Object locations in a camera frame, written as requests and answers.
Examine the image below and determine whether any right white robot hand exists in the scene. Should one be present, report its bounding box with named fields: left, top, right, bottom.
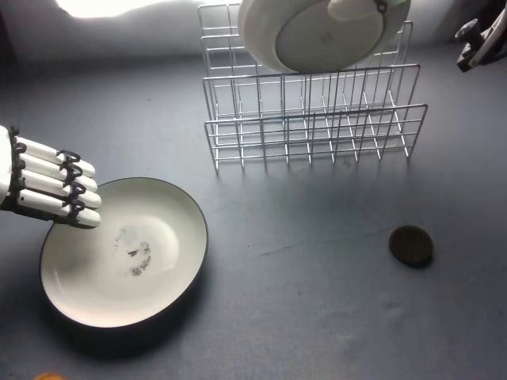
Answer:
left=327, top=0, right=411, bottom=21

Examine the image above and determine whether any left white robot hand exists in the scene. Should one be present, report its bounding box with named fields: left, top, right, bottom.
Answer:
left=0, top=125, right=103, bottom=230

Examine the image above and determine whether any all-white plate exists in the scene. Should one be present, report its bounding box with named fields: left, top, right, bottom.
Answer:
left=237, top=0, right=412, bottom=74

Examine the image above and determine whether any white plate with black outside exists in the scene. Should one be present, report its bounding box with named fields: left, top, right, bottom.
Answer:
left=38, top=177, right=210, bottom=329

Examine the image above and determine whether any brown round disc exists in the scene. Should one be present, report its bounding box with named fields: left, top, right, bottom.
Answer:
left=389, top=225, right=434, bottom=267

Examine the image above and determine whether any silver wire dish rack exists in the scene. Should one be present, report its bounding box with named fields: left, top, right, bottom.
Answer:
left=197, top=3, right=429, bottom=176

